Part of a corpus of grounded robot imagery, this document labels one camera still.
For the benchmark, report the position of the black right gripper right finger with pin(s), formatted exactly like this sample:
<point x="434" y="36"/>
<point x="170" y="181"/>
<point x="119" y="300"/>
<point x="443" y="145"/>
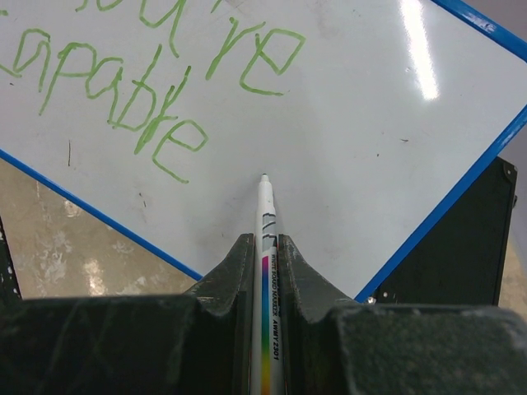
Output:
<point x="334" y="345"/>

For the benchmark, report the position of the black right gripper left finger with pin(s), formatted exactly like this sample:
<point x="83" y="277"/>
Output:
<point x="197" y="342"/>

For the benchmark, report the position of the white whiteboard marker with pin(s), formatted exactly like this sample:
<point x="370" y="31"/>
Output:
<point x="266" y="369"/>

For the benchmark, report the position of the blue framed whiteboard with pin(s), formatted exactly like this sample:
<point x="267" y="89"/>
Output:
<point x="371" y="118"/>

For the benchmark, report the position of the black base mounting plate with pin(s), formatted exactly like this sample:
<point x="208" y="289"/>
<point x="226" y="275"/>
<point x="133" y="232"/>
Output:
<point x="10" y="290"/>

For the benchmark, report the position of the black hard case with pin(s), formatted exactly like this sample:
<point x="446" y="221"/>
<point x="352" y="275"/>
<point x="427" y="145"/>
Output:
<point x="461" y="259"/>

